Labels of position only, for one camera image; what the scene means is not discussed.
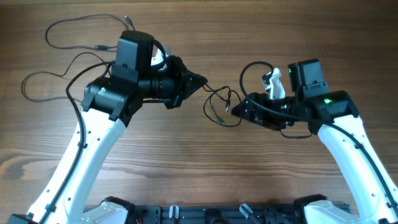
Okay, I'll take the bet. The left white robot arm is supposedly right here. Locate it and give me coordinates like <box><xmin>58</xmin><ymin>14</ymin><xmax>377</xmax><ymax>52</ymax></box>
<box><xmin>8</xmin><ymin>30</ymin><xmax>207</xmax><ymax>223</ymax></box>

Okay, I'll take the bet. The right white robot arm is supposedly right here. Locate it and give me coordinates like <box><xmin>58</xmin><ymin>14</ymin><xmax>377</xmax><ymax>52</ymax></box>
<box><xmin>231</xmin><ymin>58</ymin><xmax>397</xmax><ymax>223</ymax></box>

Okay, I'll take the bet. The black mounting rail base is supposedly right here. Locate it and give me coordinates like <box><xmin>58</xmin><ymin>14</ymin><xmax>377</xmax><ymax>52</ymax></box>
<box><xmin>83</xmin><ymin>194</ymin><xmax>352</xmax><ymax>224</ymax></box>

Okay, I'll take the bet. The black USB-A cable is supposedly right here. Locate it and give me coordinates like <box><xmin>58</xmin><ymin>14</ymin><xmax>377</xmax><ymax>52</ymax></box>
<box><xmin>44</xmin><ymin>14</ymin><xmax>137</xmax><ymax>53</ymax></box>

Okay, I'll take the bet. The thin black cable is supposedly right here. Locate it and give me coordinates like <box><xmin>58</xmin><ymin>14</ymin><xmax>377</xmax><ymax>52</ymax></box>
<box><xmin>21</xmin><ymin>52</ymin><xmax>113</xmax><ymax>103</ymax></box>
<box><xmin>203</xmin><ymin>83</ymin><xmax>243</xmax><ymax>128</ymax></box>

